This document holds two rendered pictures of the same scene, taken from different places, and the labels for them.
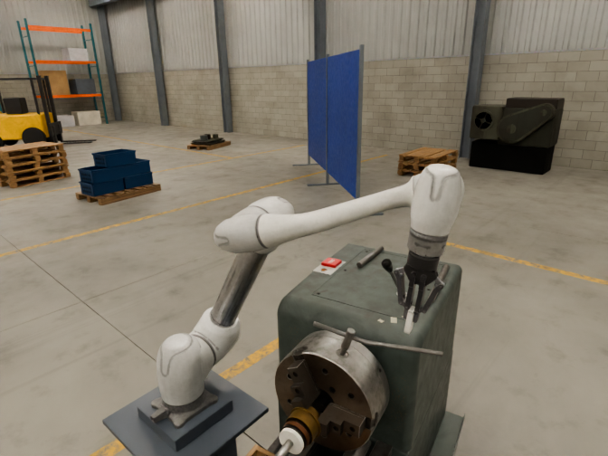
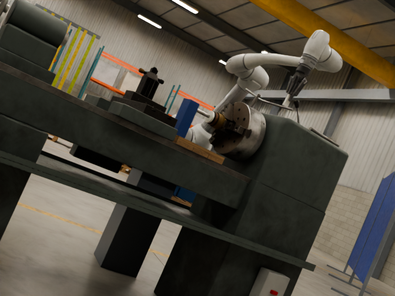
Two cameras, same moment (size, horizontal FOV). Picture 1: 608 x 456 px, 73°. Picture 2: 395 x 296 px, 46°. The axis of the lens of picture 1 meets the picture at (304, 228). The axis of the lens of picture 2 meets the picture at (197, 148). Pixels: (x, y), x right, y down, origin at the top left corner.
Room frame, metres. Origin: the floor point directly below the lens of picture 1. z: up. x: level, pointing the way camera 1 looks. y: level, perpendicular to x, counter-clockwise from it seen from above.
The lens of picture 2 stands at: (-1.45, -1.07, 0.79)
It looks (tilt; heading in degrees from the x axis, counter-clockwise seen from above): 3 degrees up; 26
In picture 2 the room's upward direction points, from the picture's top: 24 degrees clockwise
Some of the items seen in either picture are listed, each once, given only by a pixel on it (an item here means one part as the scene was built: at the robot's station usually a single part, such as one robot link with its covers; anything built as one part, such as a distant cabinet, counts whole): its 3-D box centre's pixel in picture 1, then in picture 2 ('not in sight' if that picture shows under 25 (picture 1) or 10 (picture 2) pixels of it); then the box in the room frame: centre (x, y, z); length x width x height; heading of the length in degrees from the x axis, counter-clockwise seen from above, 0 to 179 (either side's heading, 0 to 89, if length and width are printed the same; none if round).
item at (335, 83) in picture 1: (327, 122); (373, 225); (7.88, -0.47, 1.18); 4.12 x 0.80 x 2.35; 9
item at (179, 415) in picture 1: (179, 400); not in sight; (1.23, 0.47, 0.83); 0.22 x 0.18 x 0.06; 139
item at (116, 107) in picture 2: not in sight; (127, 115); (0.46, 0.29, 0.89); 0.53 x 0.30 x 0.06; 59
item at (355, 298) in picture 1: (374, 327); (280, 158); (1.32, -0.25, 1.06); 0.59 x 0.48 x 0.39; 149
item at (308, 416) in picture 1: (302, 426); (216, 120); (0.84, 0.01, 1.08); 0.09 x 0.09 x 0.09; 59
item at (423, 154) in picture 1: (428, 162); not in sight; (8.83, -2.69, 0.22); 1.25 x 0.86 x 0.44; 140
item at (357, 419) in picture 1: (346, 422); (236, 128); (0.86, -0.10, 1.08); 0.12 x 0.11 x 0.05; 59
